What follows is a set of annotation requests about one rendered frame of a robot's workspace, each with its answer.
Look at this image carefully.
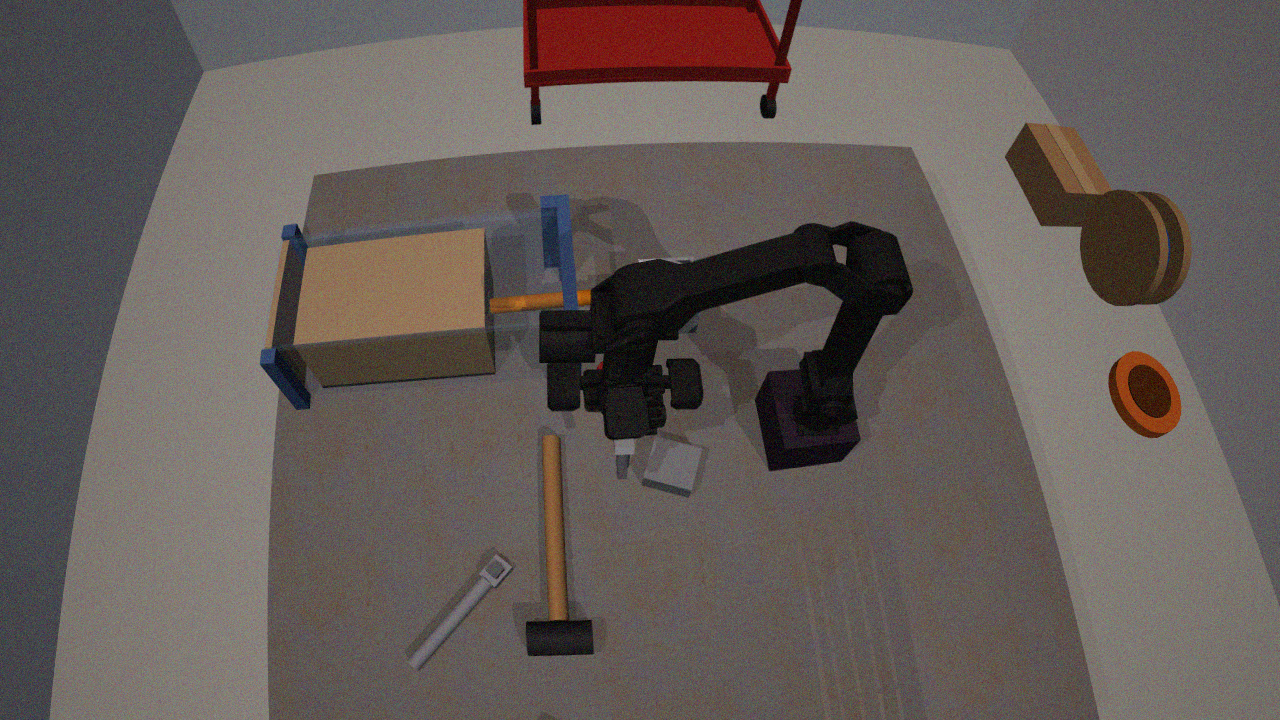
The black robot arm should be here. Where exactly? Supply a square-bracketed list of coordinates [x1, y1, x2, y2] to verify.
[539, 222, 914, 439]

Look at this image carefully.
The wooden-handled black mallet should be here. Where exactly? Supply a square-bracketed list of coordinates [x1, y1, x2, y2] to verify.
[525, 436, 594, 656]

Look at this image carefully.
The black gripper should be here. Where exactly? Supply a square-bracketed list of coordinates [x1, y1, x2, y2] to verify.
[547, 354, 704, 415]

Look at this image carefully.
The grey metal rod with square end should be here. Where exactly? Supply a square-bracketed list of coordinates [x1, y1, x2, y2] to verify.
[407, 553, 513, 670]

